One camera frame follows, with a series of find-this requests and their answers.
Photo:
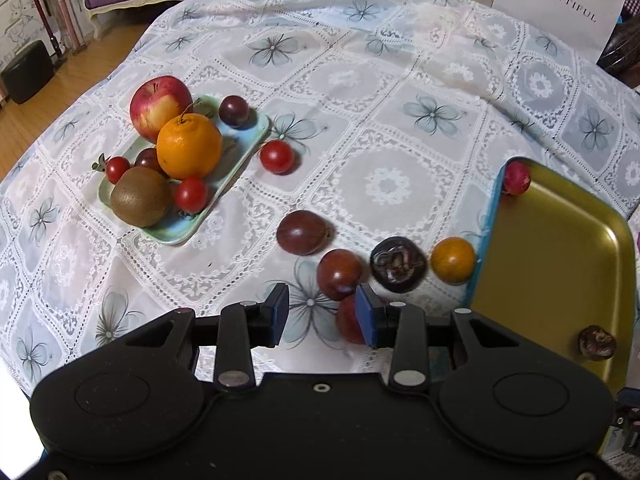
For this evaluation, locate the dark bag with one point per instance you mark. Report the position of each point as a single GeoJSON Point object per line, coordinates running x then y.
{"type": "Point", "coordinates": [622, 52]}

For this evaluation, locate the white printed cabinet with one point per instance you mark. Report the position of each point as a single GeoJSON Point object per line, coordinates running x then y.
{"type": "Point", "coordinates": [15, 10]}

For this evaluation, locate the oval dark red plum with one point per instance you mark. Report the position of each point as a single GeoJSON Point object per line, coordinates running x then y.
{"type": "Point", "coordinates": [301, 232]}

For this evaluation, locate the white paper bag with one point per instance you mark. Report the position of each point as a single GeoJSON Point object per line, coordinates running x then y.
{"type": "Point", "coordinates": [555, 5]}

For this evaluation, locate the dark wrinkled passion fruit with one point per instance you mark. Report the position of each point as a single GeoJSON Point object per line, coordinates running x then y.
{"type": "Point", "coordinates": [398, 263]}

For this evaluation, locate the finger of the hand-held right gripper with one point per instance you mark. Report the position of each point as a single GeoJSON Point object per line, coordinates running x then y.
{"type": "Point", "coordinates": [629, 412]}

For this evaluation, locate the red cherry tomato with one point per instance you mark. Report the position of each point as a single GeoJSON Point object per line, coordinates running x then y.
{"type": "Point", "coordinates": [190, 195]}
{"type": "Point", "coordinates": [276, 157]}

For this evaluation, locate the white lace floral tablecloth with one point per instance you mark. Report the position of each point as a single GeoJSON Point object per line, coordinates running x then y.
{"type": "Point", "coordinates": [350, 85]}

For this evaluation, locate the brown kiwi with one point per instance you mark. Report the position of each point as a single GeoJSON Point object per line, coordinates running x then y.
{"type": "Point", "coordinates": [140, 197]}

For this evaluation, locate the red apple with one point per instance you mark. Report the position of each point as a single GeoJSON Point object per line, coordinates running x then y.
{"type": "Point", "coordinates": [154, 102]}

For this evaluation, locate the red stick vacuum cleaner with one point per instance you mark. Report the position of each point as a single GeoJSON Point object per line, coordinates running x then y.
{"type": "Point", "coordinates": [41, 15]}

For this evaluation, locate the light green tray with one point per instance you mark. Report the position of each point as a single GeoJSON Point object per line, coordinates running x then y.
{"type": "Point", "coordinates": [245, 136]}

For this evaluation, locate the brown chestnut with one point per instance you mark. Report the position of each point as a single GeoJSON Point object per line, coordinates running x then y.
{"type": "Point", "coordinates": [597, 342]}

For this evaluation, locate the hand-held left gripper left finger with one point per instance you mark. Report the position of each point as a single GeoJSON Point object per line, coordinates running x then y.
{"type": "Point", "coordinates": [278, 312]}

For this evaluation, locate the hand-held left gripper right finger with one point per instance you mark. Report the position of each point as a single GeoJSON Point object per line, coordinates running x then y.
{"type": "Point", "coordinates": [365, 317]}

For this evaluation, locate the small orange tangerine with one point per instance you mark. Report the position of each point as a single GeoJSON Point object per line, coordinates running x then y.
{"type": "Point", "coordinates": [453, 261]}

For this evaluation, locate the gold tray with blue rim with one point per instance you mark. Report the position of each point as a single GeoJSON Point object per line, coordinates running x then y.
{"type": "Point", "coordinates": [545, 250]}

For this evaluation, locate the black stool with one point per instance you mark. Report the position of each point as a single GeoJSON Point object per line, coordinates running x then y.
{"type": "Point", "coordinates": [26, 72]}

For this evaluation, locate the cherry tomato with green stem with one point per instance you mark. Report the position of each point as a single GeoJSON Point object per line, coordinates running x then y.
{"type": "Point", "coordinates": [118, 170]}

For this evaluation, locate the dark purple plum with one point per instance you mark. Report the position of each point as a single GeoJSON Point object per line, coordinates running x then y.
{"type": "Point", "coordinates": [234, 111]}
{"type": "Point", "coordinates": [146, 159]}

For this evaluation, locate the large orange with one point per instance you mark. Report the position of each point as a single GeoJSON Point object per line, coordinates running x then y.
{"type": "Point", "coordinates": [189, 146]}

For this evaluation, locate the pink red fruit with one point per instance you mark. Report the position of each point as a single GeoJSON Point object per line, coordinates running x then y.
{"type": "Point", "coordinates": [516, 178]}

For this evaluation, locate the round red plum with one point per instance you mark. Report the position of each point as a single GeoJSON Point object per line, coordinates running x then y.
{"type": "Point", "coordinates": [339, 272]}

